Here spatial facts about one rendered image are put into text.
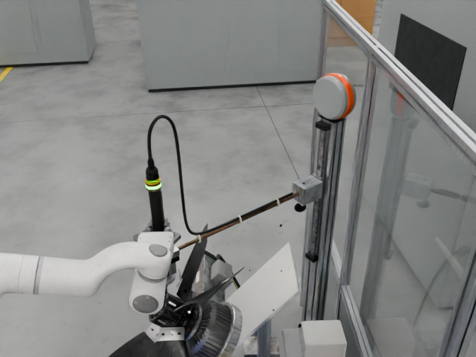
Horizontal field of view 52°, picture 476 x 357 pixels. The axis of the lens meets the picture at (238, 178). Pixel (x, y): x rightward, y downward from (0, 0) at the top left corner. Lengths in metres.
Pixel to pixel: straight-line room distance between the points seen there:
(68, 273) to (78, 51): 7.64
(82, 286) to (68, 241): 3.10
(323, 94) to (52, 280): 1.06
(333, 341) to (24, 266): 1.26
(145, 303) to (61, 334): 2.35
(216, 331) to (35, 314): 2.12
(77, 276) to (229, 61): 6.05
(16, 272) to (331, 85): 1.11
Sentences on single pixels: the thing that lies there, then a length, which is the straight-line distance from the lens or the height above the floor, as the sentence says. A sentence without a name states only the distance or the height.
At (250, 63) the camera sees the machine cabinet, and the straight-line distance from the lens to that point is 7.12.
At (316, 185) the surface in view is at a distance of 1.80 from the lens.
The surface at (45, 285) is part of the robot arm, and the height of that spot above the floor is 1.73.
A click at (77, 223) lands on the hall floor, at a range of 4.49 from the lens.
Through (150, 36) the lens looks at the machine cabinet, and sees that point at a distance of 6.93.
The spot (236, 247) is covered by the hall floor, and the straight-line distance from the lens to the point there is 3.98.
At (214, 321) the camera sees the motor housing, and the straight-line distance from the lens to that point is 1.81.
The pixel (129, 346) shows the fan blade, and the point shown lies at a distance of 1.95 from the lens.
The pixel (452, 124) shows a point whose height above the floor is 2.05.
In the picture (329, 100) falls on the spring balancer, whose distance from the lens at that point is 1.71.
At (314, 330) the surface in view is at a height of 0.97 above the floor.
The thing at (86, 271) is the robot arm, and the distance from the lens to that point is 1.21.
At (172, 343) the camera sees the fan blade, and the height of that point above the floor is 1.19.
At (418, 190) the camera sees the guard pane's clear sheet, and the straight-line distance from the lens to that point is 1.38.
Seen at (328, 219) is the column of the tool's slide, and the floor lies 1.38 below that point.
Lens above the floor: 2.50
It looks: 31 degrees down
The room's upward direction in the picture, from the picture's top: 1 degrees counter-clockwise
